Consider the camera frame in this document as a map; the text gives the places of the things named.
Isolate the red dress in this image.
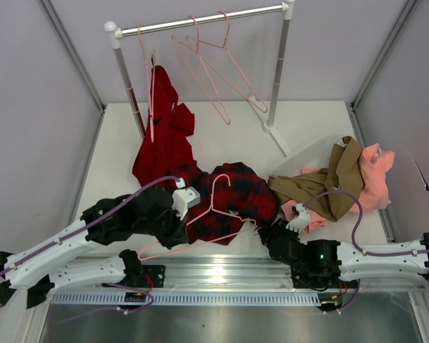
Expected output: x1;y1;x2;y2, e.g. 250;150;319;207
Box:
132;65;196;186

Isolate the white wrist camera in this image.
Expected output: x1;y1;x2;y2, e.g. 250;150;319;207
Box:
286;204;311;234
172;187;200;220

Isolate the red plaid skirt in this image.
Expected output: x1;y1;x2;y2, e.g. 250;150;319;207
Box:
169;162;279;246

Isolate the white clothes rack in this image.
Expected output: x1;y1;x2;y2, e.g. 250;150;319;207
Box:
104;1;295;156

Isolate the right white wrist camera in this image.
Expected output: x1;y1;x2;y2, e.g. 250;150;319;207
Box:
286;204;311;234

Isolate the brown garment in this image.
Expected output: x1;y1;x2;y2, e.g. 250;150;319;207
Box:
268;136;364;222

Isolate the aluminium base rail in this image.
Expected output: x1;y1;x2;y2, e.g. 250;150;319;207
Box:
71;254;429;292

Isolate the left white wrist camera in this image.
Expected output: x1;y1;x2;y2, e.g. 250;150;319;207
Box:
172;187;200;220

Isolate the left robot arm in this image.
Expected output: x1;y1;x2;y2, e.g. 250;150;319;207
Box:
0;187;200;308

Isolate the pink hanger holding dress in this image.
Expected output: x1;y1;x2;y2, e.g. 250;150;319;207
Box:
138;26;156;142

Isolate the white slotted cable duct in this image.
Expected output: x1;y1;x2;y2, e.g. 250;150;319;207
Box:
49;291;364;307

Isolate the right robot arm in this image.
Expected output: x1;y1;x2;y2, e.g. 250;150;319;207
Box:
257;219;429;291

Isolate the pink garment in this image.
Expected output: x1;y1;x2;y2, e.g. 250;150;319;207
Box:
281;143;395;233

